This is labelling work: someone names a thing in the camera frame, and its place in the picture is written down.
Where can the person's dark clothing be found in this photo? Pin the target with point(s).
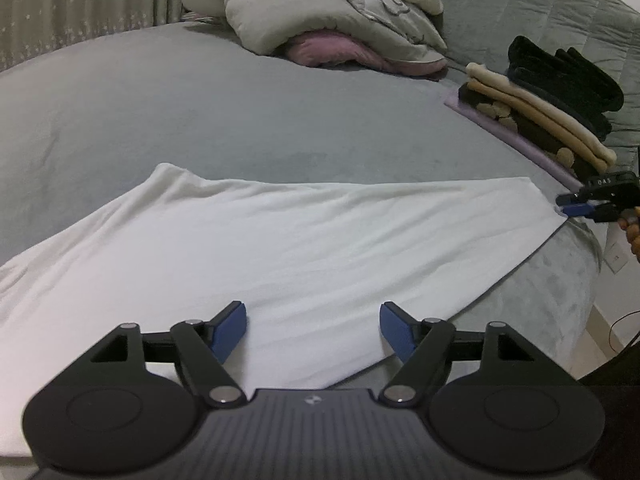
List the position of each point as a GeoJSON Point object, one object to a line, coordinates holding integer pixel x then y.
{"type": "Point", "coordinates": [617, 425]}

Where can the person's right hand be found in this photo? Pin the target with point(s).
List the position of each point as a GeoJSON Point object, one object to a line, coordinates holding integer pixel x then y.
{"type": "Point", "coordinates": [634, 235]}

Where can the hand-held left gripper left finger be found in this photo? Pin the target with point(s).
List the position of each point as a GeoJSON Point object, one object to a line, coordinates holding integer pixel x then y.
{"type": "Point", "coordinates": [229, 332]}

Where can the grey folded duvet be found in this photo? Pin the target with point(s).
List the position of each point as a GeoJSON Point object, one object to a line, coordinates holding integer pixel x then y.
{"type": "Point", "coordinates": [250, 5]}

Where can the grey flower-outline pillow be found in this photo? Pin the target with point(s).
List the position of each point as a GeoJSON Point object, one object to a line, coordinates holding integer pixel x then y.
{"type": "Point", "coordinates": [380, 0]}

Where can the tan folded garment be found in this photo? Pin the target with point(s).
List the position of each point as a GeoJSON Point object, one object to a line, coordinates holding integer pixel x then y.
{"type": "Point", "coordinates": [540, 122]}

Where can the pink pillow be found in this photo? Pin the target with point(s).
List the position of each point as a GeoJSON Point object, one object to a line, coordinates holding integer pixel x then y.
{"type": "Point", "coordinates": [330, 47]}

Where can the white wall socket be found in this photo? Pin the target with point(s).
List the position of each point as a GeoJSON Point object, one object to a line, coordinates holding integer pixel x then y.
{"type": "Point", "coordinates": [616, 257]}

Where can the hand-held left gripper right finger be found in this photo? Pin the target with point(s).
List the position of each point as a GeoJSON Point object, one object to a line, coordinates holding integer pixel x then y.
{"type": "Point", "coordinates": [397, 332]}

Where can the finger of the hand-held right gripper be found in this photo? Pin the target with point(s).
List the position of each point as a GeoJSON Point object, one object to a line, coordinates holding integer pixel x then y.
{"type": "Point", "coordinates": [571, 198]}
{"type": "Point", "coordinates": [580, 210]}

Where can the white long-sleeve shirt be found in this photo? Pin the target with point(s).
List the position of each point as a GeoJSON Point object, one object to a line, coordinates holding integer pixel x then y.
{"type": "Point", "coordinates": [275, 250]}

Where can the beige dotted curtain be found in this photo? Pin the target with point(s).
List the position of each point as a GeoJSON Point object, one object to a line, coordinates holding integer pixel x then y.
{"type": "Point", "coordinates": [75, 5]}

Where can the cream folded garment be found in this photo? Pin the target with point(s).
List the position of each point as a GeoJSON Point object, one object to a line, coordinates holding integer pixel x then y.
{"type": "Point", "coordinates": [550, 112]}

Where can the dark brown flower-patterned garment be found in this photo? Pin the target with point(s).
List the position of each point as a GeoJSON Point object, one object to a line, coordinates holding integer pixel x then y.
{"type": "Point", "coordinates": [530, 137]}

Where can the lavender folded garment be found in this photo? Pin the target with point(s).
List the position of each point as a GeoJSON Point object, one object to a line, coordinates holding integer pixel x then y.
{"type": "Point", "coordinates": [505, 132]}

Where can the grey quilted headboard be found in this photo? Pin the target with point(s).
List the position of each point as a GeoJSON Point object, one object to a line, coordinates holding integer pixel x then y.
{"type": "Point", "coordinates": [550, 5]}

